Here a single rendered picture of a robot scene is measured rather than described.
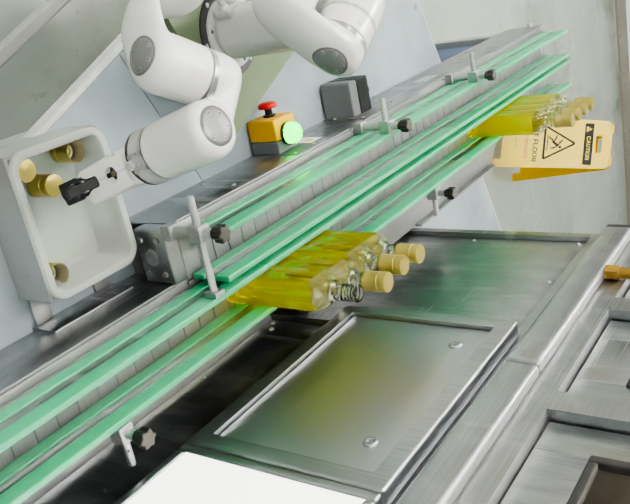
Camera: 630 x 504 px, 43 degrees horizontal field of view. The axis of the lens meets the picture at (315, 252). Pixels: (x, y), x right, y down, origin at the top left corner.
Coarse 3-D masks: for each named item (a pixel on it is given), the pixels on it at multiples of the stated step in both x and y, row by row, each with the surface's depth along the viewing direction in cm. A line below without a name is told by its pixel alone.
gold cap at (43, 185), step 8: (40, 176) 118; (48, 176) 117; (56, 176) 118; (32, 184) 118; (40, 184) 117; (48, 184) 117; (56, 184) 118; (32, 192) 118; (40, 192) 117; (48, 192) 117; (56, 192) 118
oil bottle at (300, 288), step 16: (272, 272) 134; (288, 272) 133; (304, 272) 131; (320, 272) 130; (256, 288) 134; (272, 288) 132; (288, 288) 130; (304, 288) 128; (320, 288) 127; (256, 304) 136; (272, 304) 134; (288, 304) 132; (304, 304) 130; (320, 304) 128
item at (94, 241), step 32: (32, 160) 119; (96, 160) 123; (32, 224) 112; (64, 224) 125; (96, 224) 128; (128, 224) 126; (64, 256) 125; (96, 256) 128; (128, 256) 126; (64, 288) 118
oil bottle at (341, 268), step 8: (288, 256) 142; (296, 256) 141; (304, 256) 140; (312, 256) 139; (280, 264) 138; (288, 264) 138; (296, 264) 137; (304, 264) 136; (312, 264) 136; (320, 264) 135; (328, 264) 134; (336, 264) 133; (344, 264) 133; (352, 264) 134; (336, 272) 132; (344, 272) 132; (344, 280) 132
